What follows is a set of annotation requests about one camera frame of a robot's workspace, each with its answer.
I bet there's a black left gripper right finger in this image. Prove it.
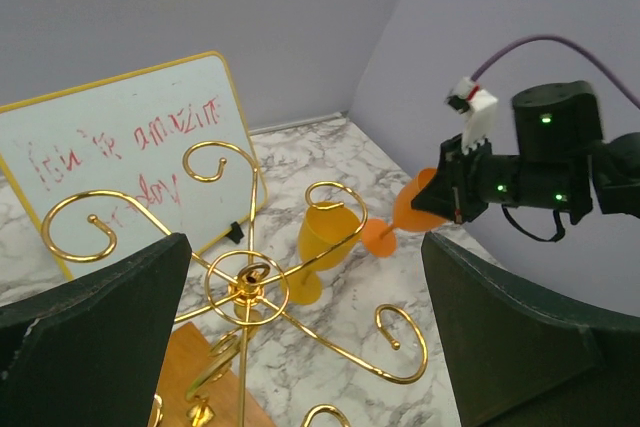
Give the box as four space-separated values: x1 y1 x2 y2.
421 233 639 426

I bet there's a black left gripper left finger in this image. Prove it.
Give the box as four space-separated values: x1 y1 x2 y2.
1 233 191 427

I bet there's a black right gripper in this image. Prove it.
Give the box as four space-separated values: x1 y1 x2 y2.
411 134 593 225

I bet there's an orange plastic wine glass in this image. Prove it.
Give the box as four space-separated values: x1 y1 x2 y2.
361 168 447 258

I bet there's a yellow plastic wine glass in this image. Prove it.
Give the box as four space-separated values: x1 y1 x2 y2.
288 205 360 305

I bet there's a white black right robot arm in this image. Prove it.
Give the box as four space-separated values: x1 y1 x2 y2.
411 81 639 224

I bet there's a wooden rack base board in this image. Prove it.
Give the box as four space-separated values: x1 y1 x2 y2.
148 323 274 427

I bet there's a yellow framed whiteboard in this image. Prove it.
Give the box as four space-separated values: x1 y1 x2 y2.
1 52 267 262

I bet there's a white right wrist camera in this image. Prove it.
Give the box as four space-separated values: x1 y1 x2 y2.
446 77 498 155

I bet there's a gold wire wine glass rack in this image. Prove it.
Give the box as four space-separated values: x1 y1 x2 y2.
41 140 429 427

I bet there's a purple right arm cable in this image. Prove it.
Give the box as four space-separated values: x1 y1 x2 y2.
470 34 640 110

